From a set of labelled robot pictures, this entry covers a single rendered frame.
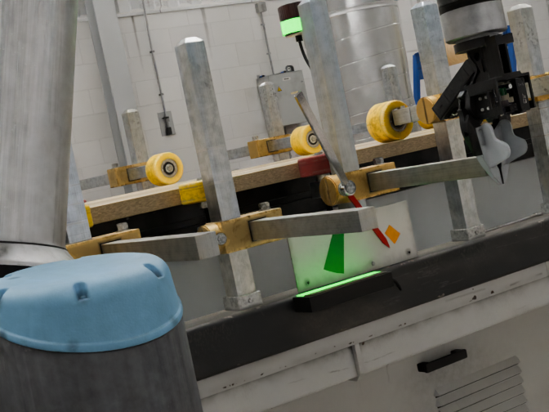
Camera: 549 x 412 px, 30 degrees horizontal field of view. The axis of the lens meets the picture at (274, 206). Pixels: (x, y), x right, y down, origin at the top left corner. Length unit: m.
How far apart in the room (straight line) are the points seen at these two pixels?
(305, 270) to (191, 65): 0.37
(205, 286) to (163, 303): 1.01
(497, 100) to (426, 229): 0.67
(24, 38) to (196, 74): 0.63
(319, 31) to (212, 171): 0.32
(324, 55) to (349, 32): 3.97
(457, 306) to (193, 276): 0.48
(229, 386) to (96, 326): 0.85
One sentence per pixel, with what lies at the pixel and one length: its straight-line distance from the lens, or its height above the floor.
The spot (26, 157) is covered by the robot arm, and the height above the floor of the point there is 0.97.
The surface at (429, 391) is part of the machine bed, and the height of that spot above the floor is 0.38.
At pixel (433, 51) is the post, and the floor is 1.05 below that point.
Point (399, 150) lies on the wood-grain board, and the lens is 2.03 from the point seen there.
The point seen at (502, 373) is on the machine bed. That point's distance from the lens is 2.31.
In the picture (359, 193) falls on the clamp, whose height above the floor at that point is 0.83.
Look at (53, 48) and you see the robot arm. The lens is 0.99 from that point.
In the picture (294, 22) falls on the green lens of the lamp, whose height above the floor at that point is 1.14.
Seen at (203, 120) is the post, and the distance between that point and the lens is 1.57.
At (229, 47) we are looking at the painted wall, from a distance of 10.01.
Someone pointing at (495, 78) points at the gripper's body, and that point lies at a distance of 1.47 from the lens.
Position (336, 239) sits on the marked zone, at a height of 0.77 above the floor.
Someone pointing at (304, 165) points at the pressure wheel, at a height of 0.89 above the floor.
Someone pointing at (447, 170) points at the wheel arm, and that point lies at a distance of 1.59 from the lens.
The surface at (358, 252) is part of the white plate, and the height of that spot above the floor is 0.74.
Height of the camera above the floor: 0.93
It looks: 3 degrees down
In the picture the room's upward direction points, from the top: 12 degrees counter-clockwise
